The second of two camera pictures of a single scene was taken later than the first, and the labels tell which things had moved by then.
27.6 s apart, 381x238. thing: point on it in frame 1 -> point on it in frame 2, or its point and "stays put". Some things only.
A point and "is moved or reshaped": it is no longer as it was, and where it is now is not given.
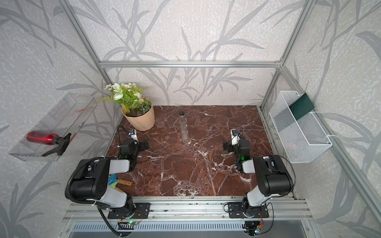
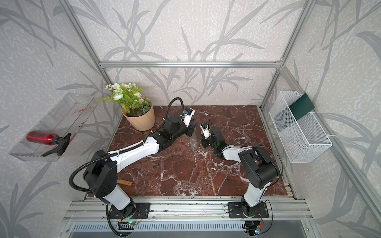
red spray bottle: (39, 137) stays put
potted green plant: (138, 110) stays put
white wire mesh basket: (303, 139) stays put
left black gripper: (142, 147) -> (190, 128)
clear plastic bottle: (183, 126) is moved or reshaped
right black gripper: (229, 144) -> (204, 144)
